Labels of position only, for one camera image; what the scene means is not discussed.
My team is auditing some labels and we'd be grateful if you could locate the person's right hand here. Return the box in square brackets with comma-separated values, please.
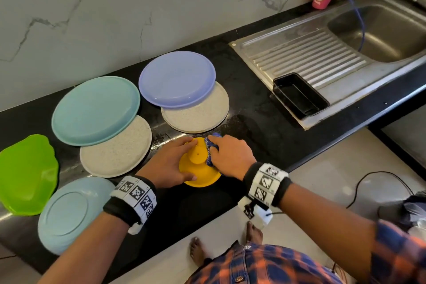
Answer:
[208, 134, 257, 181]

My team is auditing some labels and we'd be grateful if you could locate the person's left hand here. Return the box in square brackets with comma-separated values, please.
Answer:
[135, 135, 198, 190]

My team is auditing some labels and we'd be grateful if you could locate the blue striped cloth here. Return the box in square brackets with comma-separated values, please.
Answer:
[204, 133, 222, 167]

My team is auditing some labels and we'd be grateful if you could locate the yellow bowl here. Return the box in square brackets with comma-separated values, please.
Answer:
[178, 137, 222, 188]

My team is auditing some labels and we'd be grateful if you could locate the speckled white plate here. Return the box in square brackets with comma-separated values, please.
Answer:
[80, 114, 153, 179]
[161, 81, 230, 135]

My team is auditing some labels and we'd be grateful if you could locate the lavender plate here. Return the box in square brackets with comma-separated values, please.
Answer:
[138, 51, 217, 109]

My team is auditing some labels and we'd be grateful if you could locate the teal plate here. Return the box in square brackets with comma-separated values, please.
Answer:
[51, 76, 141, 147]

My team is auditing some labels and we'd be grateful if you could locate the light blue bowl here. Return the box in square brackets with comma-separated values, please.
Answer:
[37, 176, 117, 256]

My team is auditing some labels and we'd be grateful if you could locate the green plate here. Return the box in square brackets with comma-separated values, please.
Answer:
[0, 134, 59, 217]

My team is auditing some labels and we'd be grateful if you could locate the person's right forearm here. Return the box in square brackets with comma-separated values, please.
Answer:
[280, 184, 380, 275]

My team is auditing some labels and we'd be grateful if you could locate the person's left forearm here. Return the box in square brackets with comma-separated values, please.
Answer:
[36, 213, 130, 284]

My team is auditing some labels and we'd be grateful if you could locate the person's right foot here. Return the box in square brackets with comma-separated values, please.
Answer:
[245, 221, 264, 246]

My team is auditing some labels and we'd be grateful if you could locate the person's foot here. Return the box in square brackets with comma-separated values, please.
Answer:
[189, 237, 207, 268]
[245, 221, 264, 246]

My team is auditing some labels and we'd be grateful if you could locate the person's left foot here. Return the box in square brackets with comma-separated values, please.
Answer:
[189, 237, 207, 268]

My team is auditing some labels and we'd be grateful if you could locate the right wrist marker band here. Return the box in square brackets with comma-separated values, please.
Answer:
[241, 162, 292, 208]

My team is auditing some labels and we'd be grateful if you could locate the wrist marker band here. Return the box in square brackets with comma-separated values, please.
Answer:
[103, 175, 158, 235]
[241, 162, 292, 208]

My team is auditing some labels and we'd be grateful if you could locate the left wrist marker band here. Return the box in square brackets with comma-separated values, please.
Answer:
[103, 175, 158, 235]

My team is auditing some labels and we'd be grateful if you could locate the black plastic tray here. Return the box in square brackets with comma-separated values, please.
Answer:
[272, 73, 330, 119]

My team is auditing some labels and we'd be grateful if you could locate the steel sink drainboard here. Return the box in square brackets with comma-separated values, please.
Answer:
[229, 0, 426, 130]

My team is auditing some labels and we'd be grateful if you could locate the blue orange plaid shirt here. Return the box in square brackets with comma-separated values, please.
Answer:
[185, 219, 426, 284]

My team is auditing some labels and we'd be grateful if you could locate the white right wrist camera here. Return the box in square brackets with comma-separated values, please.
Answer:
[237, 195, 274, 227]

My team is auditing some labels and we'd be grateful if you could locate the black floor cable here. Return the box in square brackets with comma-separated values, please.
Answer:
[331, 171, 415, 275]

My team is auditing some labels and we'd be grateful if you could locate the blue hose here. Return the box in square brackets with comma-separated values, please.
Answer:
[344, 0, 377, 53]

